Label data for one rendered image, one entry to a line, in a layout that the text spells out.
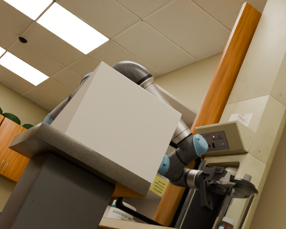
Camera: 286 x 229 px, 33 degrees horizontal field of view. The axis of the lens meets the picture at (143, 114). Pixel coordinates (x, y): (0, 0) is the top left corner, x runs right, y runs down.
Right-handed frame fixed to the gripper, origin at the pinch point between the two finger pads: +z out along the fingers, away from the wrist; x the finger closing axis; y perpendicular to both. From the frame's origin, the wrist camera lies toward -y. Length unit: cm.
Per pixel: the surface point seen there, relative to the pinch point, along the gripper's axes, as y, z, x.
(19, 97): 140, -565, 143
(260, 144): 32.9, -20.3, 26.3
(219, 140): 30, -38, 19
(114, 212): -13, -94, 26
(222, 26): 149, -124, 69
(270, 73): 69, -27, 23
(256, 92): 59, -32, 24
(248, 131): 34.4, -22.5, 18.0
